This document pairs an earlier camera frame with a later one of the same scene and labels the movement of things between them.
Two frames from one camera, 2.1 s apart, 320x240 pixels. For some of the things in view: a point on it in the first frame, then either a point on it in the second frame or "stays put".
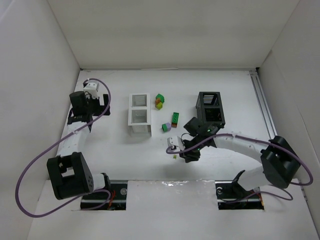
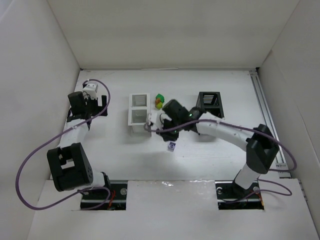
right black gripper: x=189 y=149 to x=167 y=127
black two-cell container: x=209 y=109 stays put
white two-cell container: x=139 y=114 stays put
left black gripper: x=99 y=110 stays put
